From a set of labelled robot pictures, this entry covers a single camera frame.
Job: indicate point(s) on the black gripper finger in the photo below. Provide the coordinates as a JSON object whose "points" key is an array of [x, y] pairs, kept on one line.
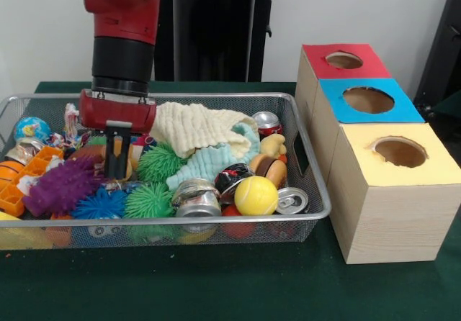
{"points": [[127, 159], [110, 159]]}

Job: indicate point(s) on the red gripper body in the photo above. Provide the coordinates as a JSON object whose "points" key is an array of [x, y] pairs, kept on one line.
{"points": [[115, 112]]}

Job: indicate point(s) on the purple spiky ball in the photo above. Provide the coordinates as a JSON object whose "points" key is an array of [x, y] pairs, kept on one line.
{"points": [[61, 188]]}

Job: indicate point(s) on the cream knitted cloth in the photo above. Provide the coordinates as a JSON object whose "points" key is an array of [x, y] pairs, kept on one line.
{"points": [[194, 128]]}

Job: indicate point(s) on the small toy hamburger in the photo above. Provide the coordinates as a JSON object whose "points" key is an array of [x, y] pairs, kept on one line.
{"points": [[268, 170]]}

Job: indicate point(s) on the yellow plush duck toy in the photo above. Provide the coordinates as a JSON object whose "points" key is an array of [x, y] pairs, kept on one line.
{"points": [[274, 146]]}

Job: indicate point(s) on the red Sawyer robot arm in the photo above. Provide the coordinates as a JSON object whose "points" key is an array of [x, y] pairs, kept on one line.
{"points": [[122, 26]]}

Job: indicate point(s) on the clear shallow mesh bin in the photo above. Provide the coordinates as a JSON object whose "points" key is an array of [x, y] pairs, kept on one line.
{"points": [[144, 227]]}

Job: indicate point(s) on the wooden box with three holes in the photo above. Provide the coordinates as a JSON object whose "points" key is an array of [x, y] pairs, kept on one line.
{"points": [[392, 206]]}

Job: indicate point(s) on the green spiky ball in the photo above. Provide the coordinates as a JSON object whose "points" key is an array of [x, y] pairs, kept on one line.
{"points": [[149, 201]]}

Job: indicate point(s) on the crushed silver can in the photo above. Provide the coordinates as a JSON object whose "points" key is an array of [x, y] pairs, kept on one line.
{"points": [[196, 199]]}

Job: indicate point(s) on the light teal cloth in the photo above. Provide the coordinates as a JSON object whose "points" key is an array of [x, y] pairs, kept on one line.
{"points": [[209, 164]]}

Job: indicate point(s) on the blue globe ball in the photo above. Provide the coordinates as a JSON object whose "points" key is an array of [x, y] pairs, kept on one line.
{"points": [[32, 129]]}

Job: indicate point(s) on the small orange basketball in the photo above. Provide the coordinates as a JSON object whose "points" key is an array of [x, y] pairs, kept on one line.
{"points": [[9, 171]]}

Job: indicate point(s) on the yellow tennis ball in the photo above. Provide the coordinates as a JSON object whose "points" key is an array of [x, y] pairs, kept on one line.
{"points": [[256, 195]]}

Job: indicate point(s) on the red soda can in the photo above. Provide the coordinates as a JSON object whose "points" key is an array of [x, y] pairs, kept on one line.
{"points": [[268, 121]]}

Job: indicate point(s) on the dark green table cloth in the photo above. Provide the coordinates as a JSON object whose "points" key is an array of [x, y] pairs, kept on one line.
{"points": [[216, 285]]}

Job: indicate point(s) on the silver can with pull tab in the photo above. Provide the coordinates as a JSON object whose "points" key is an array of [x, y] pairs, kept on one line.
{"points": [[292, 201]]}

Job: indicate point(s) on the black side stand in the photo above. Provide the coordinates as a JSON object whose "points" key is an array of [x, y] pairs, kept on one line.
{"points": [[446, 47]]}

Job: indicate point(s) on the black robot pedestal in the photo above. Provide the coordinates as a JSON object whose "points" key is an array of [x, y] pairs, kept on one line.
{"points": [[216, 33]]}

